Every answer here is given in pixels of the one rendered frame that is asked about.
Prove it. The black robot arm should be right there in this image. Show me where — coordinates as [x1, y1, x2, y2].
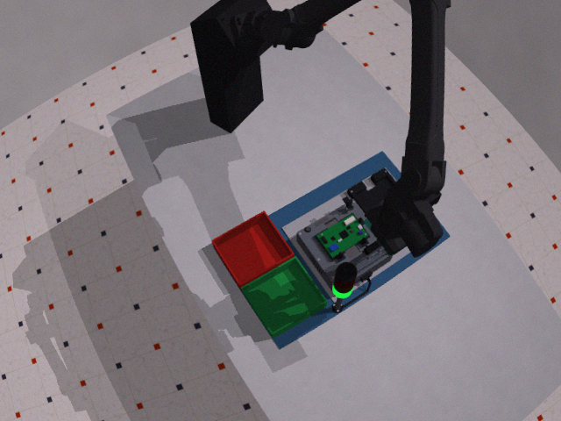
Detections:
[231, 0, 451, 258]

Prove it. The green circuit board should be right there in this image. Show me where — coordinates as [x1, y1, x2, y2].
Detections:
[317, 214, 368, 258]

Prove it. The red square tray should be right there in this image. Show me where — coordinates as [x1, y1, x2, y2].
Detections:
[211, 211, 295, 291]

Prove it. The green bin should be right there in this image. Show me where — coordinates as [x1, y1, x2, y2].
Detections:
[241, 256, 328, 339]

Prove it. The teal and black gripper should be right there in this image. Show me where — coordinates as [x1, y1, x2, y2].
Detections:
[364, 200, 406, 257]

